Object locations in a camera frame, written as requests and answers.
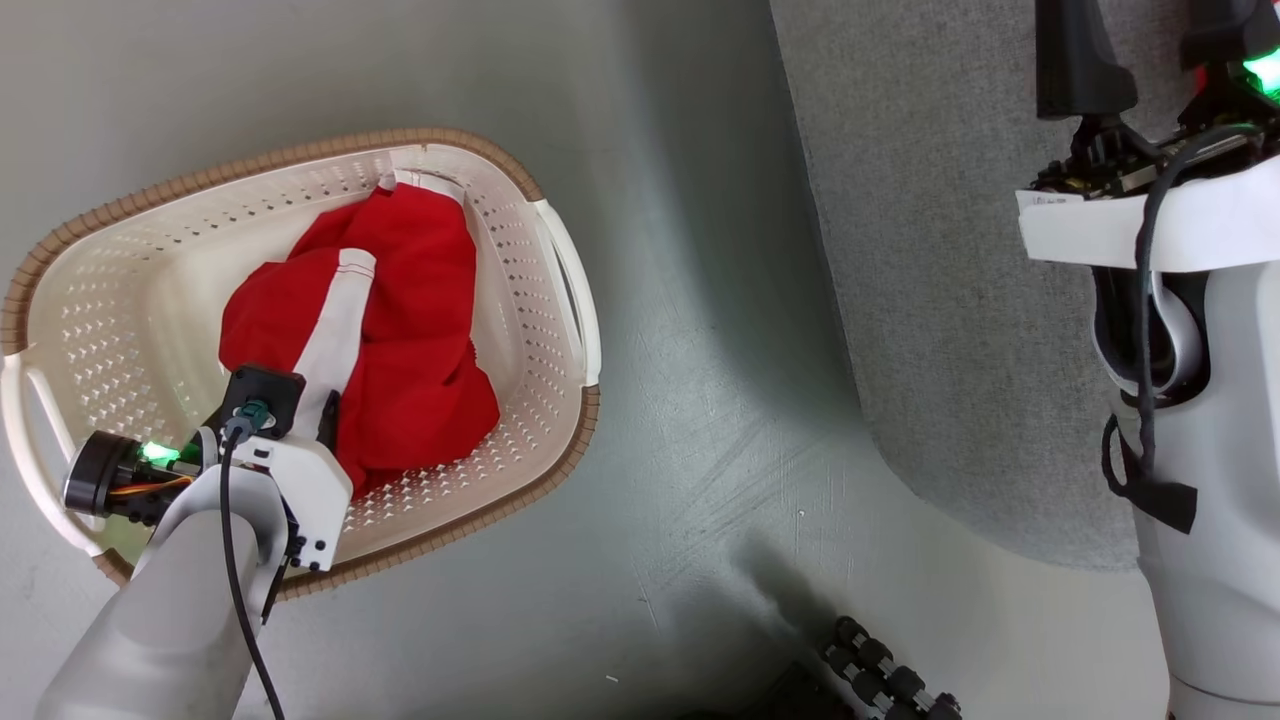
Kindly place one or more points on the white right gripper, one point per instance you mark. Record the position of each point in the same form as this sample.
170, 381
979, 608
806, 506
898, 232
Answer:
1090, 225

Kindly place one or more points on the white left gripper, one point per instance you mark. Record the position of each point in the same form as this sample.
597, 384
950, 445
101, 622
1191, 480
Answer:
305, 490

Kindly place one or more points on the red and white garment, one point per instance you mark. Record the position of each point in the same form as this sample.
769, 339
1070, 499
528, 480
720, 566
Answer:
420, 330

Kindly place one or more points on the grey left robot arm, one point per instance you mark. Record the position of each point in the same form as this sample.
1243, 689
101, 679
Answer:
170, 620

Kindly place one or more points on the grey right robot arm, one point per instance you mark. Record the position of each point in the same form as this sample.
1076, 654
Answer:
1230, 500

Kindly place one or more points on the grey fabric sofa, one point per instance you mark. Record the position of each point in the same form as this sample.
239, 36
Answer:
950, 300

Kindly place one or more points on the white laundry basket brown rim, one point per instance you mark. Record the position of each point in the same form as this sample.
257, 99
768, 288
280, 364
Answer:
130, 290

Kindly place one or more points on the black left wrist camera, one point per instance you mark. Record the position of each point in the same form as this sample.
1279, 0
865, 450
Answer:
268, 390

